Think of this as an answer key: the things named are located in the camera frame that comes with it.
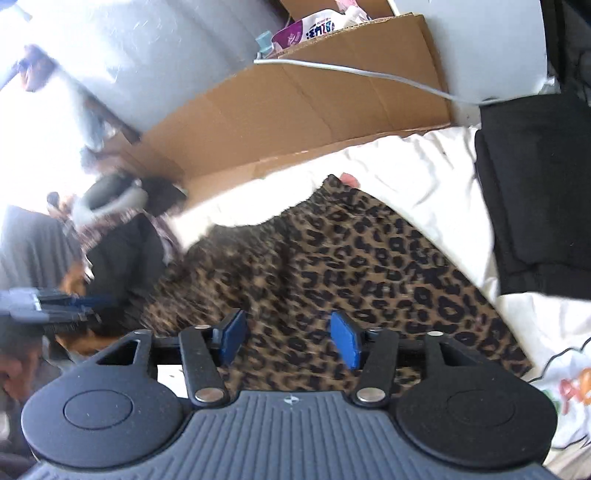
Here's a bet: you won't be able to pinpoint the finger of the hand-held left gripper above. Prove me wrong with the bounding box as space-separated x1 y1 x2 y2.
39 288 116 333

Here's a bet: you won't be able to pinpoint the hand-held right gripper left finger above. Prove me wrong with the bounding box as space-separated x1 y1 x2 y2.
95 308 250 409

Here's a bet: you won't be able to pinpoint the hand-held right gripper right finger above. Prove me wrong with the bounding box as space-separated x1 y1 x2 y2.
329 311 485 409

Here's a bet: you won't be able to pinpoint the leopard print pants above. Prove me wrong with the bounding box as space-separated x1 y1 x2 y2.
139 174 534 402

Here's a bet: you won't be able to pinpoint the brown garment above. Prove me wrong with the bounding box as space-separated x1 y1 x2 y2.
58 272 121 356

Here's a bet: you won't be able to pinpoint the dark grey cushion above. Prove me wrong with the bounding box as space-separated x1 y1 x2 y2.
0 205 84 291

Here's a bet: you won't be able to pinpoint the small plush toy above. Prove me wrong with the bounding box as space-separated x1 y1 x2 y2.
46 191 77 217

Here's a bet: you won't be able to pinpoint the grey neck pillow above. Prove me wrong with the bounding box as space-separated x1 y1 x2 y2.
73 174 149 227

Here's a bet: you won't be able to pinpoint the dark furry cloth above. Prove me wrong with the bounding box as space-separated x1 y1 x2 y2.
143 178 189 215

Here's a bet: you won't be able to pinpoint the cream printed blanket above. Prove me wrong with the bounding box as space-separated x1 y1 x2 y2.
171 127 591 467

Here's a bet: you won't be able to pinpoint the flat cardboard sheet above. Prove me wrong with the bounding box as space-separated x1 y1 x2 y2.
115 14 453 206

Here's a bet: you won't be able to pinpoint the folded black garment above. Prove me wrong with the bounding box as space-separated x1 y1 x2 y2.
475 92 591 296

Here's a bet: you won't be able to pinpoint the grey plastic-wrapped mattress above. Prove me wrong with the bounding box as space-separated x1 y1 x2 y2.
0 0 296 139

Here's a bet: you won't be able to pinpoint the black bag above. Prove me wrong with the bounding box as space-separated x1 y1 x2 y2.
540 0 591 93

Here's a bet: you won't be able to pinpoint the white cable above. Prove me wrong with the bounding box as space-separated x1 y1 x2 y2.
253 58 504 104

